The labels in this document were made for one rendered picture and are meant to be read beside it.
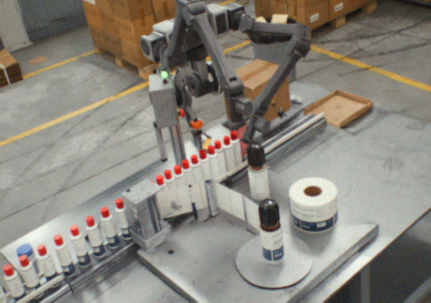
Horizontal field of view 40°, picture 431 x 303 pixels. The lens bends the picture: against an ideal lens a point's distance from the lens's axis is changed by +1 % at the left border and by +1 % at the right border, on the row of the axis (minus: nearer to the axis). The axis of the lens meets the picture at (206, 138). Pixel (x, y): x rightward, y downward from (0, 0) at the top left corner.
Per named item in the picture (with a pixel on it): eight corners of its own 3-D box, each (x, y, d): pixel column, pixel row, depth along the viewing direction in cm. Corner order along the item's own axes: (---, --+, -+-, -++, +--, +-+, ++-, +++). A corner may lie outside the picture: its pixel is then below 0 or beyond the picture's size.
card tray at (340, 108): (340, 128, 324) (339, 122, 322) (303, 115, 342) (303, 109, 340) (372, 106, 339) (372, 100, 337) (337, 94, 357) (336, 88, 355)
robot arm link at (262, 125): (262, 106, 297) (251, 103, 292) (278, 113, 289) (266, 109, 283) (254, 129, 299) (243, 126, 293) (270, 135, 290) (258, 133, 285)
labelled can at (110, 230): (113, 251, 256) (102, 214, 245) (106, 245, 260) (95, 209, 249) (122, 244, 259) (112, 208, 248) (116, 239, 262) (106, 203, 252)
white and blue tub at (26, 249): (29, 253, 271) (24, 241, 267) (39, 257, 267) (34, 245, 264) (16, 262, 266) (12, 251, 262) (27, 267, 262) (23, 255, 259)
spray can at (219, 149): (220, 180, 290) (215, 145, 279) (215, 175, 294) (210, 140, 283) (229, 176, 291) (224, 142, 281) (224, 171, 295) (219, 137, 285)
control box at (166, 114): (157, 129, 260) (149, 91, 250) (156, 111, 274) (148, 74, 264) (179, 125, 260) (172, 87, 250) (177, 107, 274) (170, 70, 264)
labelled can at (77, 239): (83, 269, 248) (70, 233, 238) (77, 264, 252) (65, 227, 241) (93, 263, 251) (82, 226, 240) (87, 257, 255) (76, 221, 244)
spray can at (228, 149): (231, 176, 291) (226, 141, 281) (224, 173, 295) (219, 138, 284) (238, 171, 294) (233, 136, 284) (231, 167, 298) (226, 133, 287)
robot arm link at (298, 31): (317, 26, 280) (304, 20, 273) (310, 54, 280) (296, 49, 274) (253, 22, 314) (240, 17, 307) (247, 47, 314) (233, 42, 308)
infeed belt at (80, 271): (70, 289, 245) (68, 282, 243) (61, 280, 251) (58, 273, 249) (324, 124, 328) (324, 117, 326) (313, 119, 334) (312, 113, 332)
